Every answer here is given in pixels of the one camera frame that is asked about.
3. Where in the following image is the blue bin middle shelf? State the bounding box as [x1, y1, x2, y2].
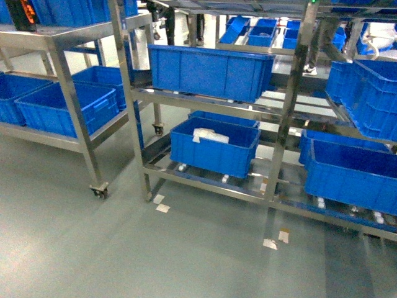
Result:
[148, 44, 274, 102]

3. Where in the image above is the blue bin shelf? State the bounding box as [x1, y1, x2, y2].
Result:
[148, 44, 274, 102]
[326, 60, 396, 142]

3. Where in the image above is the steel shelf cart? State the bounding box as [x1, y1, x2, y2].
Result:
[1, 13, 153, 199]

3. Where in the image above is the blue bin right shelf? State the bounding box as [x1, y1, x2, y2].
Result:
[326, 60, 396, 142]

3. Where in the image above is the blue bin with white bag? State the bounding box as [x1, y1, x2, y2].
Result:
[171, 117, 260, 179]

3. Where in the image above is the white plastic bag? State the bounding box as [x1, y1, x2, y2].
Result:
[192, 128, 230, 143]

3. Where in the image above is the steel flow rack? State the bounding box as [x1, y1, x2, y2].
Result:
[108, 1, 396, 241]

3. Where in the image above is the blue bin on cart back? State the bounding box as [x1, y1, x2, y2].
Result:
[72, 66, 127, 111]

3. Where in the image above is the blue bin on cart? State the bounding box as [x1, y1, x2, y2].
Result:
[15, 83, 119, 138]
[1, 72, 53, 126]
[72, 66, 127, 111]

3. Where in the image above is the blue bin on cart front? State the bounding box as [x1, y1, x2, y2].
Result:
[15, 83, 119, 138]

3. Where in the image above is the blue bin lower right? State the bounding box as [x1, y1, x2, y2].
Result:
[305, 140, 396, 215]

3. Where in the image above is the blue bin on cart left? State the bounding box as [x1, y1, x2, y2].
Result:
[1, 72, 53, 126]

